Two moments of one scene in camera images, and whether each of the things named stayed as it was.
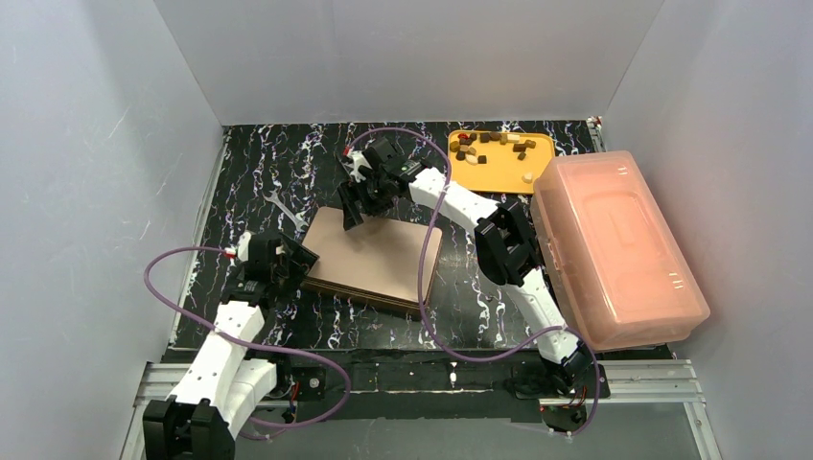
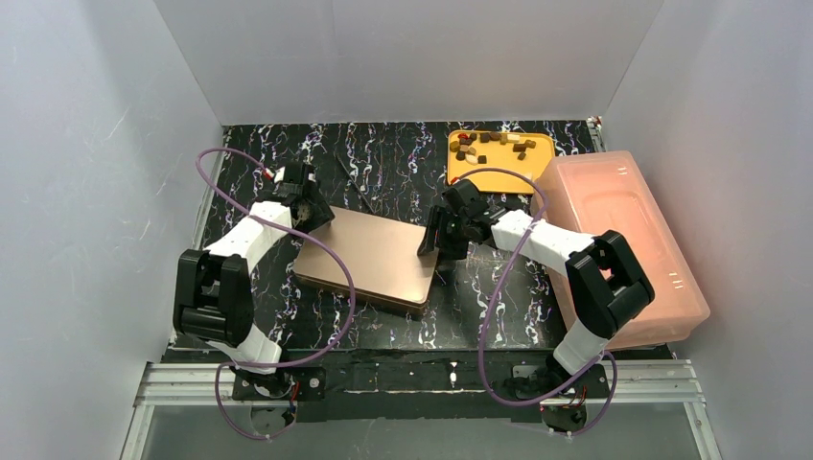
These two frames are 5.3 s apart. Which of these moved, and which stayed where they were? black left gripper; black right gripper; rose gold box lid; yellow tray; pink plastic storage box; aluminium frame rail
Moved: black left gripper; black right gripper
Stayed: yellow tray; aluminium frame rail; pink plastic storage box; rose gold box lid
